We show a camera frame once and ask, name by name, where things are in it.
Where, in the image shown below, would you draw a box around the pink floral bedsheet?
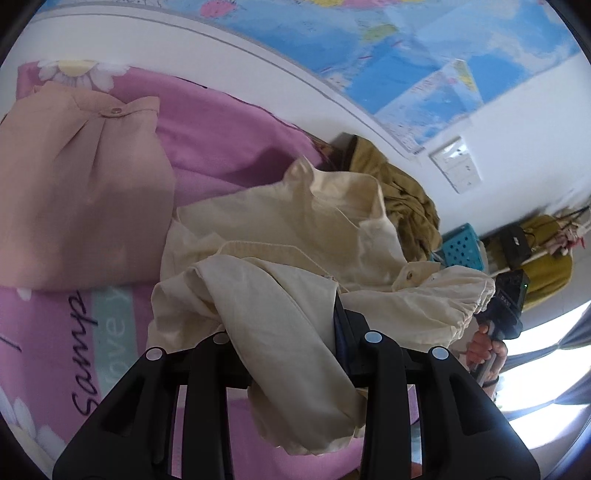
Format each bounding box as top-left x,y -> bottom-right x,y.
0,59 -> 422,480

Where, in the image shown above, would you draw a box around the blue grey curtain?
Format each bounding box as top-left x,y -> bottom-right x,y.
501,299 -> 591,418

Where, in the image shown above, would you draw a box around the peach folded garment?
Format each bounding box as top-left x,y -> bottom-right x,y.
0,82 -> 177,291

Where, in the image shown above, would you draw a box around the white wall switch panel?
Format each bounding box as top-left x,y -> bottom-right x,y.
429,136 -> 482,195

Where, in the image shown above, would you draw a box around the cream shirt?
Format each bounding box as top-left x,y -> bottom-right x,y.
147,156 -> 498,459

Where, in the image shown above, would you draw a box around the person's right hand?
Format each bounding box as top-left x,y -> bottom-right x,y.
465,322 -> 509,372

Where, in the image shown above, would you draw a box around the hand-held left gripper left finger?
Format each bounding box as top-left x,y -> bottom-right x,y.
52,331 -> 252,480

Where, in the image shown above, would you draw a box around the world map wall poster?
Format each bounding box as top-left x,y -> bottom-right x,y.
37,0 -> 588,158

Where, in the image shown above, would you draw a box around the small map wall poster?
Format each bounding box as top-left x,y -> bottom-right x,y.
374,59 -> 485,156

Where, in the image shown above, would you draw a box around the black bag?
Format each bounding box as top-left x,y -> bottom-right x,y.
501,224 -> 533,269

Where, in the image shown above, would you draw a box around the olive brown garment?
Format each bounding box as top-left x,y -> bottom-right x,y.
344,134 -> 445,269

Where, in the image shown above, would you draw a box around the blue plastic basket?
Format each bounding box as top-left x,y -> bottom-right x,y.
431,223 -> 489,274

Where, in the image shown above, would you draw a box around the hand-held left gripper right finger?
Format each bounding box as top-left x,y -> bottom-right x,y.
333,294 -> 541,480

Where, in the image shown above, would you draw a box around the mustard garment on rack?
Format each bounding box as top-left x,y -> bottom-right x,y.
485,215 -> 574,311

